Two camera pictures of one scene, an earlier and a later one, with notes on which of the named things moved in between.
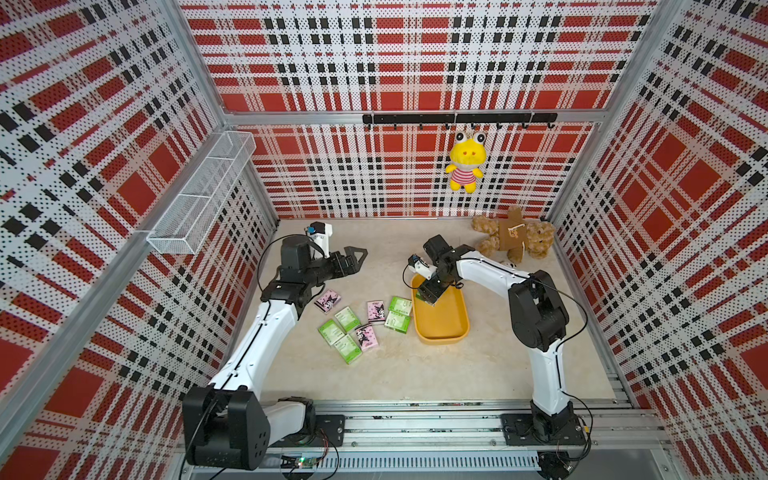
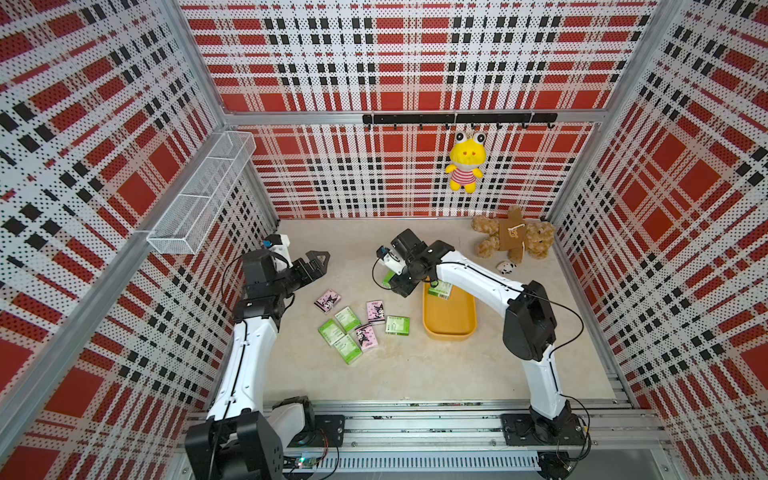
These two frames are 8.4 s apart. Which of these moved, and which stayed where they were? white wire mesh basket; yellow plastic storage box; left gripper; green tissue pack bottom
Moved: yellow plastic storage box; left gripper
Stayed: white wire mesh basket; green tissue pack bottom
